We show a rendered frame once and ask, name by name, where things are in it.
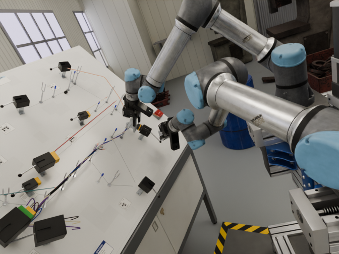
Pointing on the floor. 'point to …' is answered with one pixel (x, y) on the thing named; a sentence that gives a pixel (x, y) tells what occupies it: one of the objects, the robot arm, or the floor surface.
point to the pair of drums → (237, 130)
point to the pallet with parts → (161, 97)
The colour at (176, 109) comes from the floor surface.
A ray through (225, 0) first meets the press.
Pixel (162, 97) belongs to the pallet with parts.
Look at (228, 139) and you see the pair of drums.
